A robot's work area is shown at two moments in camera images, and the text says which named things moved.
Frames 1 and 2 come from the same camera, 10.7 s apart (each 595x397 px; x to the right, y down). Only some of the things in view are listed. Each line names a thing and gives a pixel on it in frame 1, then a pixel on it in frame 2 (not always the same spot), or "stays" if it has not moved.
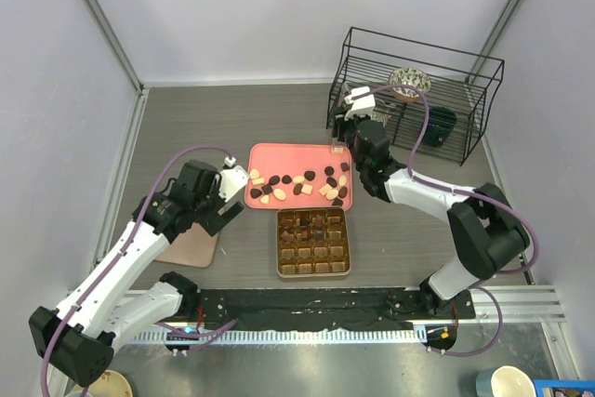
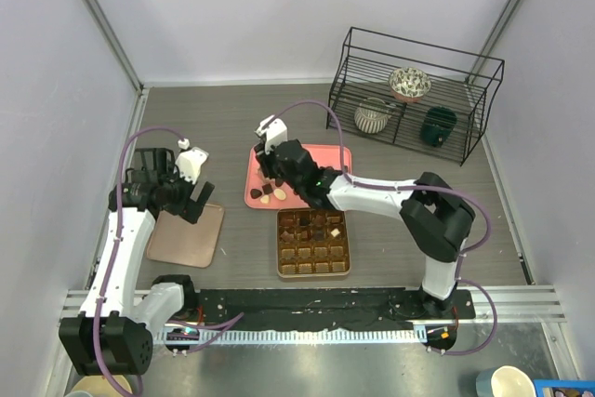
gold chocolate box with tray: (311, 242) stays
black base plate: (318, 309) stays
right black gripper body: (346, 131) to (273, 170)
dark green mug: (442, 121) stays
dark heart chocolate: (255, 192) stays
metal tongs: (337, 147) to (264, 178)
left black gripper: (215, 220) to (188, 208)
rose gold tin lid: (194, 247) stays
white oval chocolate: (280, 194) stays
